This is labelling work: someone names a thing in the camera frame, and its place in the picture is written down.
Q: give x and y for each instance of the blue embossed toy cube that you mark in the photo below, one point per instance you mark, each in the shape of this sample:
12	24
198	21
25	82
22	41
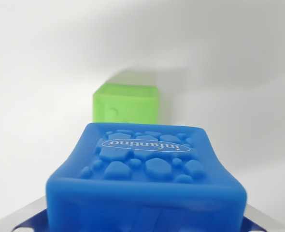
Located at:
145	193

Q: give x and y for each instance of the black-padded silver gripper right finger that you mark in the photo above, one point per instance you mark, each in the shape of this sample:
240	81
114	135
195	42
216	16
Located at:
260	223

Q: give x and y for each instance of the black-padded silver gripper left finger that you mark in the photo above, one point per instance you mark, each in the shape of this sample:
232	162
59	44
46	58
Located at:
26	217

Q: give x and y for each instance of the green embossed toy cube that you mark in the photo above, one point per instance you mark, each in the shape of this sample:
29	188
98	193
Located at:
130	106

